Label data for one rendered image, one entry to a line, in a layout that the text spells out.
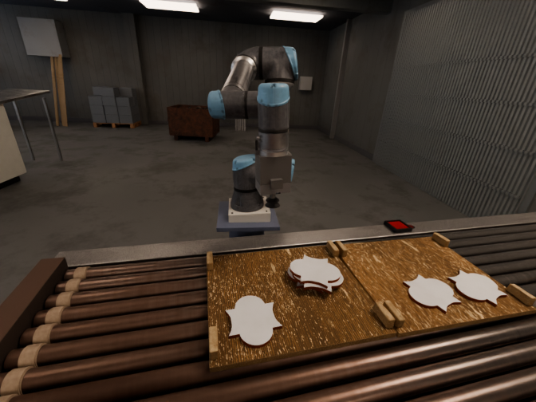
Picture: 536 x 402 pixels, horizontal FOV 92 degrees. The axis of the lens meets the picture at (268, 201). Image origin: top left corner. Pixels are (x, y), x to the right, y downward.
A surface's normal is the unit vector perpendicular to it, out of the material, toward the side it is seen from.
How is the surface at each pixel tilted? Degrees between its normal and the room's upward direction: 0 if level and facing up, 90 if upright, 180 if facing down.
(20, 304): 0
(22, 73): 90
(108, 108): 90
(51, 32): 90
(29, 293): 0
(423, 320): 0
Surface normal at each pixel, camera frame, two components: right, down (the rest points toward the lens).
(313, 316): 0.05, -0.91
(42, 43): 0.12, 0.41
